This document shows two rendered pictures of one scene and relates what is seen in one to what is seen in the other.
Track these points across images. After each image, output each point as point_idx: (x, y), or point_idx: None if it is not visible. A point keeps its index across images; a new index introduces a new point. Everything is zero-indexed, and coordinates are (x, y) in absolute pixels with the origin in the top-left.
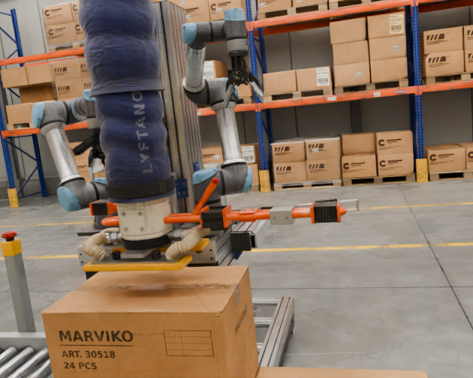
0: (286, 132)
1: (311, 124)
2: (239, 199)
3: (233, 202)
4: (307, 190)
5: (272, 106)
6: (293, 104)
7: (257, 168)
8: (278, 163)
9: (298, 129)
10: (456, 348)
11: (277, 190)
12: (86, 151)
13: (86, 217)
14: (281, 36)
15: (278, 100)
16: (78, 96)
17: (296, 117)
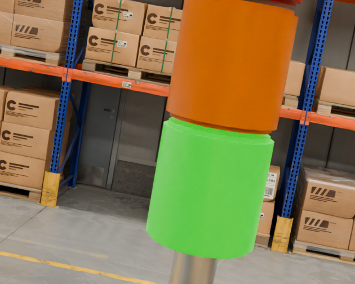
0: (310, 152)
1: (353, 151)
2: (245, 260)
3: (242, 268)
4: (347, 267)
5: (329, 123)
6: None
7: (273, 209)
8: (310, 213)
9: (331, 153)
10: None
11: (297, 254)
12: None
13: None
14: (346, 5)
15: (341, 117)
16: (4, 10)
17: (333, 134)
